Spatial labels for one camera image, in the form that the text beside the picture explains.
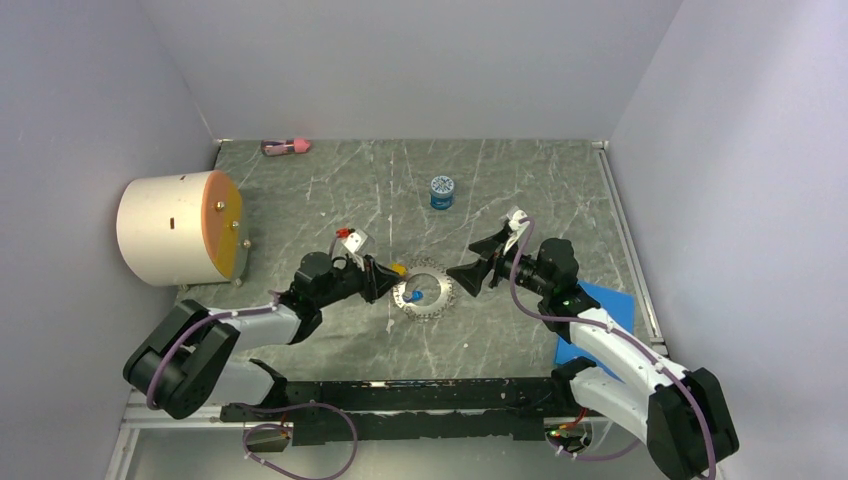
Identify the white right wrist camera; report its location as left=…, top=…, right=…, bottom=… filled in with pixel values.
left=504, top=206, right=529, bottom=252

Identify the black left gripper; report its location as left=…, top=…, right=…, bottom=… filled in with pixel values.
left=315, top=253, right=403, bottom=309

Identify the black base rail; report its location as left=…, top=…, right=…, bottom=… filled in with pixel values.
left=220, top=377, right=582, bottom=446

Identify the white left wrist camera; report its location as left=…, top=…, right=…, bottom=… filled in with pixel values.
left=336, top=227, right=371, bottom=256

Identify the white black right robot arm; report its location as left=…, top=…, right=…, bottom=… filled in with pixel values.
left=446, top=227, right=739, bottom=479

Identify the pink capped small bottle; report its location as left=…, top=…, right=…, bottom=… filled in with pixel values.
left=260, top=138, right=312, bottom=157

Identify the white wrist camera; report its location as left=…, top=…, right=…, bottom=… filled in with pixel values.
left=504, top=206, right=529, bottom=252
left=336, top=227, right=371, bottom=256

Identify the cream cylinder with orange face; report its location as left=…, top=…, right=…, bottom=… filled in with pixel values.
left=116, top=170, right=252, bottom=287

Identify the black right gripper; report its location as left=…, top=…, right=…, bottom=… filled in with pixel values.
left=447, top=230, right=552, bottom=298

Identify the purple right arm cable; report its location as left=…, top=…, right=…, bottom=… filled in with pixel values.
left=506, top=215, right=718, bottom=480

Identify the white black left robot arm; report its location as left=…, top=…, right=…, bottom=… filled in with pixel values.
left=122, top=252, right=403, bottom=420

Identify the blue round jar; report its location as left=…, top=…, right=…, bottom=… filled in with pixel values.
left=430, top=175, right=455, bottom=210

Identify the blue flat sheet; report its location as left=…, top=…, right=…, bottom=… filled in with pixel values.
left=554, top=281, right=637, bottom=382

